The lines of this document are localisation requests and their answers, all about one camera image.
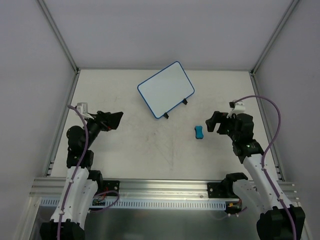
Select blue whiteboard eraser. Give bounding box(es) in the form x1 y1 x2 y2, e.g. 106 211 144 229
194 125 204 139

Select blue framed whiteboard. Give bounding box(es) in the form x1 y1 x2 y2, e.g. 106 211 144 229
137 61 195 119

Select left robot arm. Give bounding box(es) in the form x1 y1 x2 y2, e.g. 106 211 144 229
39 110 124 240

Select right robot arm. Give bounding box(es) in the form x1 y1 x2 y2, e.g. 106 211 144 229
205 111 306 240

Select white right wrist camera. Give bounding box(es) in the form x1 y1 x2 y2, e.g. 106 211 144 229
227 100 246 118

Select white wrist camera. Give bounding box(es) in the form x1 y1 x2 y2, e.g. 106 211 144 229
76 102 91 119
227 100 246 118

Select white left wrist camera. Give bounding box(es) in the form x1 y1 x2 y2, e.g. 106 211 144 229
76 102 91 119

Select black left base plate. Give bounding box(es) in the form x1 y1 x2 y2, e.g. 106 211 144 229
102 180 120 197

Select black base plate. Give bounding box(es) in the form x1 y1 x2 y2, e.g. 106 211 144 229
207 182 234 199
102 180 120 197

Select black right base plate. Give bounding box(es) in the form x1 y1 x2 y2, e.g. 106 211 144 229
207 182 234 199

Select aluminium front rail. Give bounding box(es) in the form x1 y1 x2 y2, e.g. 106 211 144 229
29 176 300 203

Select white slotted cable duct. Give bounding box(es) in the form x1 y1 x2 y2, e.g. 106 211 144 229
39 197 227 211

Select left aluminium frame post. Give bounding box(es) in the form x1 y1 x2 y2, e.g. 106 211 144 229
35 0 79 73

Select aluminium frame post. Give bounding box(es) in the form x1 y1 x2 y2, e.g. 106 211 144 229
250 0 301 75
35 0 79 73

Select right aluminium frame post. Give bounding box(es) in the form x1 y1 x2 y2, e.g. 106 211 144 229
250 0 301 75

